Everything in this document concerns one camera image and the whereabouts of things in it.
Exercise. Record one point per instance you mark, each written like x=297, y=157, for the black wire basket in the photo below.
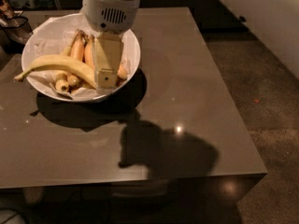
x=14, y=34

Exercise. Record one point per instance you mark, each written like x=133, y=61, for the large yellow banana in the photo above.
x=59, y=62

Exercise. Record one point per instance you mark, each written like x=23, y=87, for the white ceramic bowl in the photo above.
x=66, y=60

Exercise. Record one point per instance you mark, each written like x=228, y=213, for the orange-yellow banana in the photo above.
x=88, y=52
x=122, y=73

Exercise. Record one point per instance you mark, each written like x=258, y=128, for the middle orange-yellow banana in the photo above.
x=88, y=52

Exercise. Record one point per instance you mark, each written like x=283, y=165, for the left small orange banana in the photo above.
x=77, y=51

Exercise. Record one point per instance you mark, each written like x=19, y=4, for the small banana stub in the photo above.
x=62, y=85
x=73, y=81

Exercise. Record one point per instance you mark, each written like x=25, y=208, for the white paper bowl liner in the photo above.
x=52, y=37

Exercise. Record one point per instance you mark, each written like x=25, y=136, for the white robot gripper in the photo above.
x=109, y=15

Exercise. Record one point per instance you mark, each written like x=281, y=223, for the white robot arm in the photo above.
x=110, y=19

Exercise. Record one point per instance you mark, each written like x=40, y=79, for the right orange-yellow banana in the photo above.
x=122, y=73

